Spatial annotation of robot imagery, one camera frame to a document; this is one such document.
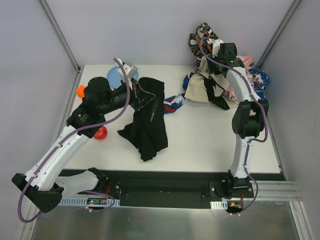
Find right white cable duct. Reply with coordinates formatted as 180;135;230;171
210;200;228;210

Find beige shorts black trim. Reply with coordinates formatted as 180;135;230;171
184;57;231;103

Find blue white red cloth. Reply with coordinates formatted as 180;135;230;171
163;68;270;114

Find orange cube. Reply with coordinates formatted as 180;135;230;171
75;85;86;99

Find blue plate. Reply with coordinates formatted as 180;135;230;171
106;66;125;90

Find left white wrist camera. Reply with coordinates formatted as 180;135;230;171
117;58;139;80

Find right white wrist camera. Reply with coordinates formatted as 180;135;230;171
206;38;224;57

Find purple cable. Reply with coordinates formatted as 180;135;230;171
199;37;270;217
17;57;132;224

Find white cable duct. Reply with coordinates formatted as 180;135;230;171
210;200;228;210
58;196;120;208

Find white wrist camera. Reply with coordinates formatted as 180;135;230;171
206;38;224;57
117;58;139;80

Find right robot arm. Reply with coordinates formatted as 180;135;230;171
208;39;269;199

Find pink patterned cloth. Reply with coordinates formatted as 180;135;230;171
220;56;260;103

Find right aluminium frame post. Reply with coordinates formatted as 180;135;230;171
256;0;303;68

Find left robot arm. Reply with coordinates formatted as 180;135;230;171
11;76;140;216

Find orange black camouflage cloth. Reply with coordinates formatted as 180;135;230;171
188;22;218;67

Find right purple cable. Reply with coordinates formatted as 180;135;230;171
199;37;270;217

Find red apple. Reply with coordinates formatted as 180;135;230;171
93;126;108;140

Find aluminium frame post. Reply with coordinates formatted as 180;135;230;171
256;0;303;68
37;0;81;73

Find front aluminium rail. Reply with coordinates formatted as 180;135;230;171
31;174;302;202

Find left white cable duct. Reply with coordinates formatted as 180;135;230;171
58;196;120;208

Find left aluminium frame post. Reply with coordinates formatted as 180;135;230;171
37;0;81;73

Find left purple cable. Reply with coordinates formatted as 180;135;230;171
17;57;132;224

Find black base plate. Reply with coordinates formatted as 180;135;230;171
47;167;287;210

